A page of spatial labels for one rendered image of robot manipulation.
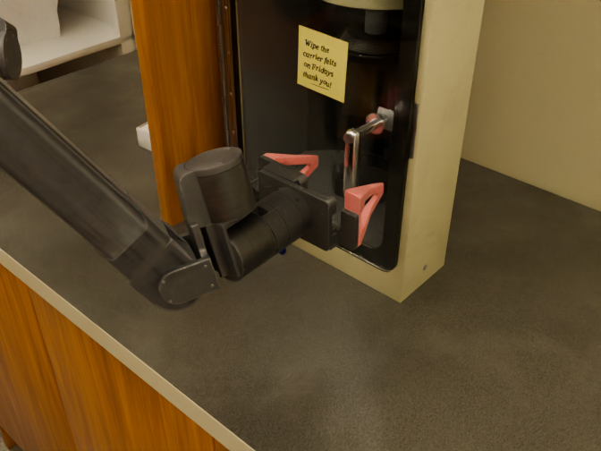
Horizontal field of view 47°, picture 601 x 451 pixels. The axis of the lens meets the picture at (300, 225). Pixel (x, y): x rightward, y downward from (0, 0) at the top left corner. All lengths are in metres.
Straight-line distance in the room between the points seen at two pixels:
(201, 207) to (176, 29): 0.38
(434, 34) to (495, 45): 0.47
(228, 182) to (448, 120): 0.32
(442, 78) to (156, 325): 0.48
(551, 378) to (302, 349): 0.30
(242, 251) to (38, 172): 0.20
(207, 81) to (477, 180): 0.50
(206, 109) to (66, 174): 0.46
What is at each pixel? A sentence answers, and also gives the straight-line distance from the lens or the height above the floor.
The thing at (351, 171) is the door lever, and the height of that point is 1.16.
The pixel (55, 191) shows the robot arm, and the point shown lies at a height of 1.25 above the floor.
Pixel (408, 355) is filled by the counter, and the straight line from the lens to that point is 0.89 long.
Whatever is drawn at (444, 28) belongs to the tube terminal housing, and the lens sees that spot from 0.79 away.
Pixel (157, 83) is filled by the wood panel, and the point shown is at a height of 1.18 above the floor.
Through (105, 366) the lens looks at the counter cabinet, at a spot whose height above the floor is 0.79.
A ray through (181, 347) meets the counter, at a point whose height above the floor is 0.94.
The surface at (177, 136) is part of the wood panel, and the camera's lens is 1.05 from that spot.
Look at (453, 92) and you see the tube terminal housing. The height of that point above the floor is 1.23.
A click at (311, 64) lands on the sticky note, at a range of 0.87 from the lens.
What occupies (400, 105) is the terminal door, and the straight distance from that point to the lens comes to 0.80.
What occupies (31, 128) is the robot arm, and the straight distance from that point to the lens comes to 0.63.
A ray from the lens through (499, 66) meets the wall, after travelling 1.24.
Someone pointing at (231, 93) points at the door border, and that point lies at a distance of 0.99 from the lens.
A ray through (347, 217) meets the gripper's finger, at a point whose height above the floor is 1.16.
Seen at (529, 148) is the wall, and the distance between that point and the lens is 1.27.
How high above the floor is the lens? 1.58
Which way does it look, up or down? 36 degrees down
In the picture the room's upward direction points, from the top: straight up
